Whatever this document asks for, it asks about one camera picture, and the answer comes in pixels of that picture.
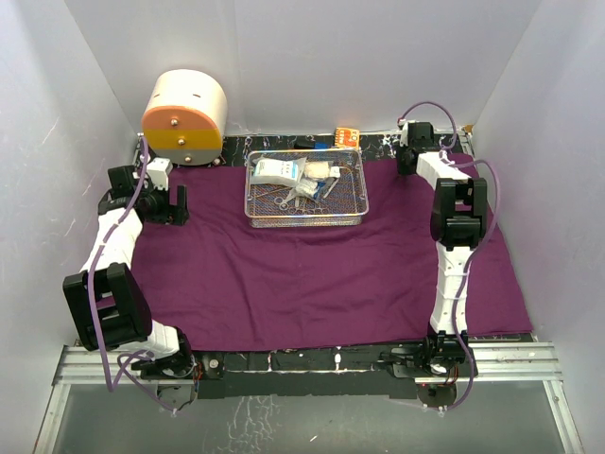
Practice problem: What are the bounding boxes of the wire mesh metal tray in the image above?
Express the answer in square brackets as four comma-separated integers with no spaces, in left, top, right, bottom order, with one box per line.
[244,148,370,228]

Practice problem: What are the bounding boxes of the purple cloth wrap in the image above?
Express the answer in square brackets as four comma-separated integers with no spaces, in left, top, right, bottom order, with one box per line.
[120,151,535,354]

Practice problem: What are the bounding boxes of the round white drawer box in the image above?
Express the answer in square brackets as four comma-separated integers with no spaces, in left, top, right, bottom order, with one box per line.
[141,69,228,166]

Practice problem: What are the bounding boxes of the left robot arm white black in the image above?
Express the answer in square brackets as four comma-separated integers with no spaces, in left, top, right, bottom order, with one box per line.
[62,158,196,378]

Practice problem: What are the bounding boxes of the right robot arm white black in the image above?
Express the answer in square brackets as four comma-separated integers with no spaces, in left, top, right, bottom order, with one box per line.
[396,119,488,375]

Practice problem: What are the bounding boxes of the metal surgical scissors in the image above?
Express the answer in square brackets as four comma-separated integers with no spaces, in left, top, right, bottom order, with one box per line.
[256,190,297,211]

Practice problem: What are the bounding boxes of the orange small box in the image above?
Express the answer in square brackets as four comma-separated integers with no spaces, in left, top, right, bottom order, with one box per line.
[334,127,360,149]

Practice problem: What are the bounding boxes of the beige bandage roll packet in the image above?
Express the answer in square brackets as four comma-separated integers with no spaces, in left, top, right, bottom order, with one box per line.
[303,161,332,181]

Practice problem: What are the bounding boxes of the blue black stapler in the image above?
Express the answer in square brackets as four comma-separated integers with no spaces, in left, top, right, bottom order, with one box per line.
[294,137,331,149]

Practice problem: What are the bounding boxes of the white gauze packet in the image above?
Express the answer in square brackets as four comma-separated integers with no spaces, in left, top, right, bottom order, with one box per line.
[250,158,306,187]

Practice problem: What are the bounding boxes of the small blue white packet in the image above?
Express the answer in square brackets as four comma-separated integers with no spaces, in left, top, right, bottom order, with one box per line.
[294,178,325,200]

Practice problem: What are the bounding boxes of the metal forceps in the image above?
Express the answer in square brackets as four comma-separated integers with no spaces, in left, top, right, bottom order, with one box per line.
[285,206,327,216]

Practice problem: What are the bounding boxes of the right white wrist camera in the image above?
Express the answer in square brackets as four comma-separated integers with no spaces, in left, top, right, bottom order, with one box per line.
[397,118,415,147]

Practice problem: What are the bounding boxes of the black base frame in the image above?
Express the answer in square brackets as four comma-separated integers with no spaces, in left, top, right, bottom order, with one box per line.
[131,344,478,401]

